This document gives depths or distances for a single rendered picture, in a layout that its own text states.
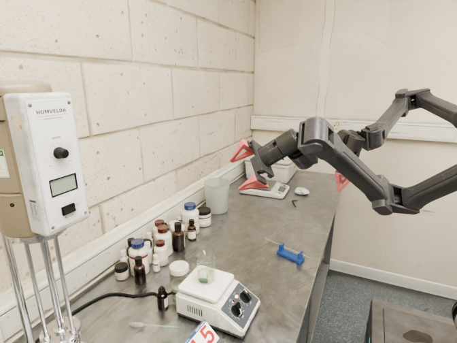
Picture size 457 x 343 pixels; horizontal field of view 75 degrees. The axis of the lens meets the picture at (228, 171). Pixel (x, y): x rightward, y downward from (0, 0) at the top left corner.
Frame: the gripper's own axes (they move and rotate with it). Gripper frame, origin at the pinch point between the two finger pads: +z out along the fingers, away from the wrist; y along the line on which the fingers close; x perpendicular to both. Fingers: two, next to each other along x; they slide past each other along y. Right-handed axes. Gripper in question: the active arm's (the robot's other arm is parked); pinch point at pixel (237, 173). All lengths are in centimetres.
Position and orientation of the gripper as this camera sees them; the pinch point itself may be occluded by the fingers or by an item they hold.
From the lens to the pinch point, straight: 85.0
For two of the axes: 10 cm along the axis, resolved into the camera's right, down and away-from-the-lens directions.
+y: -2.3, -8.2, 5.3
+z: -7.8, 4.8, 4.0
